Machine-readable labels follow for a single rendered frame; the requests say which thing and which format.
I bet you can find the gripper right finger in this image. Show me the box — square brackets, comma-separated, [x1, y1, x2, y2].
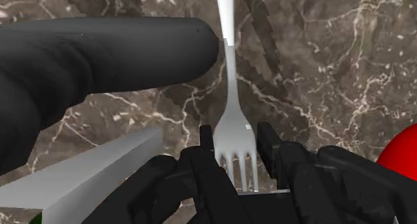
[256, 121, 417, 224]

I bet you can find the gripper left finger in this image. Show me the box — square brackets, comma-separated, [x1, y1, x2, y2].
[83, 124, 255, 224]

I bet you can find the silver fork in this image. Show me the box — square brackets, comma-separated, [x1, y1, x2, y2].
[212, 0, 260, 193]

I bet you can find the red round object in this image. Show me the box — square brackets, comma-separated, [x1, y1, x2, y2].
[376, 123, 417, 182]

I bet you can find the grey knife blade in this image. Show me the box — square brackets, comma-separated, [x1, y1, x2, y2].
[0, 128, 164, 224]

